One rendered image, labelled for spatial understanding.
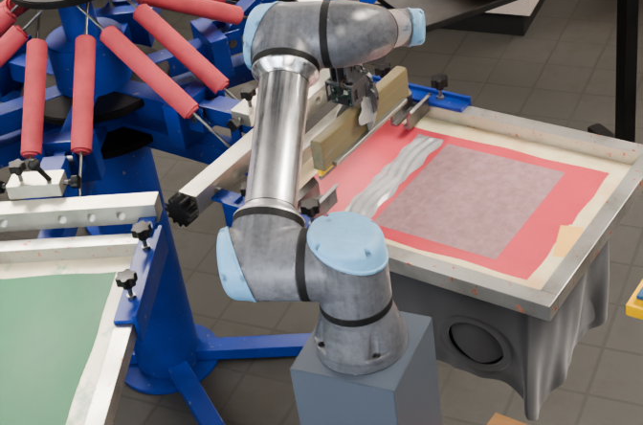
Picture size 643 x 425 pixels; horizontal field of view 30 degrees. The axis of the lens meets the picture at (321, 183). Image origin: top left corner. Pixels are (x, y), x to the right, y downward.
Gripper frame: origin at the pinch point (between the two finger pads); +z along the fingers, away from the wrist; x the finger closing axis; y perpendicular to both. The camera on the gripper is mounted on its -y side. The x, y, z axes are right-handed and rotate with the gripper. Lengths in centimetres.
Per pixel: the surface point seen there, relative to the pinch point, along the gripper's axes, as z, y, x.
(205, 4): -8, -23, -63
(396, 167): 13.0, -3.2, 5.7
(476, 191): 13.5, -2.8, 26.8
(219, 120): 7.6, 2.8, -40.8
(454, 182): 13.5, -4.0, 20.6
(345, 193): 13.5, 9.8, 0.1
